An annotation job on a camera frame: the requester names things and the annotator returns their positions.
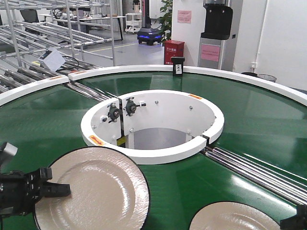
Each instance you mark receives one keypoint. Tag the white outer ring guard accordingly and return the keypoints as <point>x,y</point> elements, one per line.
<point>23,90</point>

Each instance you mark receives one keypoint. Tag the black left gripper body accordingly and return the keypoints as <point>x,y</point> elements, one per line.
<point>20,191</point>

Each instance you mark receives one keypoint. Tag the steel conveyor rollers right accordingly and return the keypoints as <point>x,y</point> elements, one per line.
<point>282,185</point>

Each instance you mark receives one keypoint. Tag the metal roller rack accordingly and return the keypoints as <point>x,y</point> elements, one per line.
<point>28,28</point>

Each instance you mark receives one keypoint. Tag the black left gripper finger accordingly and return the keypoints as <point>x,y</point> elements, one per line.
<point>56,190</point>

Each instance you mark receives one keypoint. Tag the green potted plant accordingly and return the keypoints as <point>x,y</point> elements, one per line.
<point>165,19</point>

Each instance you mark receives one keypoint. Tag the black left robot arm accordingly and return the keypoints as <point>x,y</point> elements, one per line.
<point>19,191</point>

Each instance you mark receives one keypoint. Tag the white rolling cart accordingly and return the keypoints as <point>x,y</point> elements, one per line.
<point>133,22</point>

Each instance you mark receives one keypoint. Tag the pink wall notice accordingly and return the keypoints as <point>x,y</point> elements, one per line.
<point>184,16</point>

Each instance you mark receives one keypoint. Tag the white ring guard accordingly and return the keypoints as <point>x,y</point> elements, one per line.
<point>154,126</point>
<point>23,90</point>

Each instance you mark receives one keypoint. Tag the red fire extinguisher cabinet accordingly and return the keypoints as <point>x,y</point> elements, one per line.
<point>173,49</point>

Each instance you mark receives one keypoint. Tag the black sensor box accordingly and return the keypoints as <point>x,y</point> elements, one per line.
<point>177,66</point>

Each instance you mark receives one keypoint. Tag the black water dispenser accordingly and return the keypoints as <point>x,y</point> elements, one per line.
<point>218,22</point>

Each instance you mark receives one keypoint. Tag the wire mesh waste bin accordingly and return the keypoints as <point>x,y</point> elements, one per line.
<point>267,77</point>

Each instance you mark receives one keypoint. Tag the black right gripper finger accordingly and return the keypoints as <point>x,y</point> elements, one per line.
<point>296,222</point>

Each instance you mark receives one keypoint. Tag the white inner ring guard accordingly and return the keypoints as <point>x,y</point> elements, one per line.
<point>154,126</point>

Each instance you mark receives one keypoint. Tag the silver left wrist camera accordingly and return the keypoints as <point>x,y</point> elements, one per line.
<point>7,152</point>

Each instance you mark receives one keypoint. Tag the beige plate black rim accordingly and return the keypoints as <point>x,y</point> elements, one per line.
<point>108,192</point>

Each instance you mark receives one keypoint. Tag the white control box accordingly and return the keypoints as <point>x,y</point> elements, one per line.
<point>52,59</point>

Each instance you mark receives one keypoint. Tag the blue lit mobile robot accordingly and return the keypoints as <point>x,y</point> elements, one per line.
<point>146,33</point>

